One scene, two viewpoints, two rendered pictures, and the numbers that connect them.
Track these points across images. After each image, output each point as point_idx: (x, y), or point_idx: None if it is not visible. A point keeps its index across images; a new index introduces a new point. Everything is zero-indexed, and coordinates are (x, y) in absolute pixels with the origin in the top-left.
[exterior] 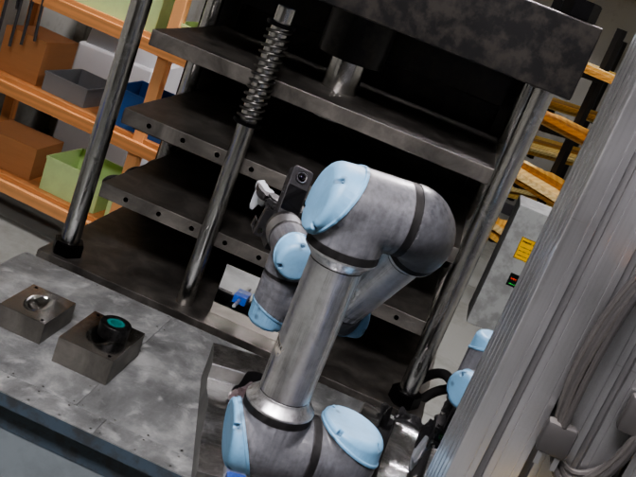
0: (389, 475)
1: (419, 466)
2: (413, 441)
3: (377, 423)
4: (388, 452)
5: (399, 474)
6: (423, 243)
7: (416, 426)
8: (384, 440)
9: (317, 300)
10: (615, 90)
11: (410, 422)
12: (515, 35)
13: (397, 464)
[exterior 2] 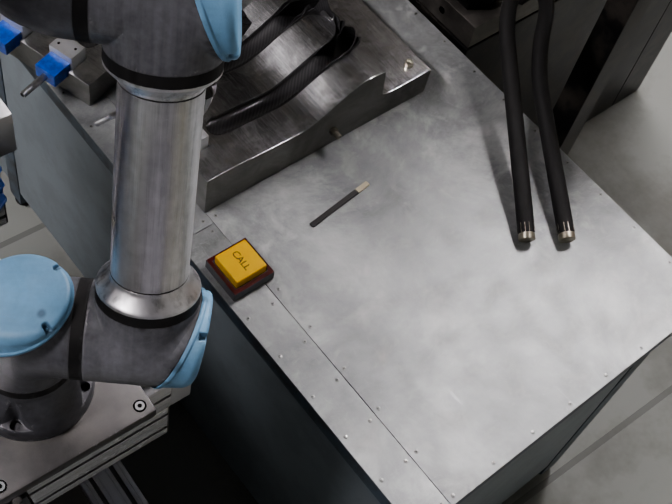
0: (232, 86)
1: (296, 86)
2: (307, 51)
3: (274, 12)
4: (264, 56)
5: (253, 89)
6: None
7: (336, 32)
8: (271, 38)
9: None
10: None
11: (332, 24)
12: None
13: (265, 75)
